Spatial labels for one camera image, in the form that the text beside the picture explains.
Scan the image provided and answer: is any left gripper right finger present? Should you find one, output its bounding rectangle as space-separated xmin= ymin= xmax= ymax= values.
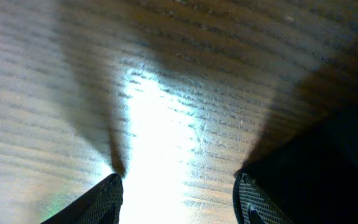
xmin=232 ymin=172 xmax=293 ymax=224

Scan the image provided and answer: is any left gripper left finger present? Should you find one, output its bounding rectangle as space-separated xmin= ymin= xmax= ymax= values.
xmin=42 ymin=174 xmax=123 ymax=224

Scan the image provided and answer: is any black t-shirt with white logo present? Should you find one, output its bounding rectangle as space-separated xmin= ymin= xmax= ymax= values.
xmin=234 ymin=40 xmax=358 ymax=223

